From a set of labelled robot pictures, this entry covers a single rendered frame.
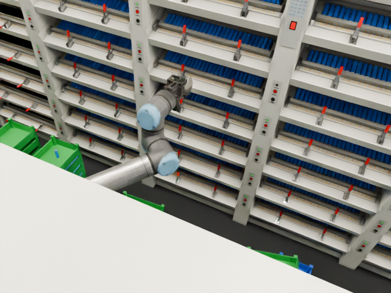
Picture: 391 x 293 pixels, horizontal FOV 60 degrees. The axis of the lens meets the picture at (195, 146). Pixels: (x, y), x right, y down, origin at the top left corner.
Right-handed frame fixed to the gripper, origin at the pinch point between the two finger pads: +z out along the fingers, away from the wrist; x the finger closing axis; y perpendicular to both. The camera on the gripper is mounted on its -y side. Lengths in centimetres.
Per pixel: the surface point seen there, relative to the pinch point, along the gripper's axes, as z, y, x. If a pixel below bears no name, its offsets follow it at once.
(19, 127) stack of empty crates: -3, -73, 118
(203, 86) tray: 15.0, -9.3, -3.1
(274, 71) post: 11.6, 11.5, -35.4
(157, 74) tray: 13.9, -10.1, 22.5
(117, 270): -117, 61, -45
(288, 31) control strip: 10.1, 29.8, -36.3
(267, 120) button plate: 12.6, -14.4, -38.2
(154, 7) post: 18.1, 21.7, 27.7
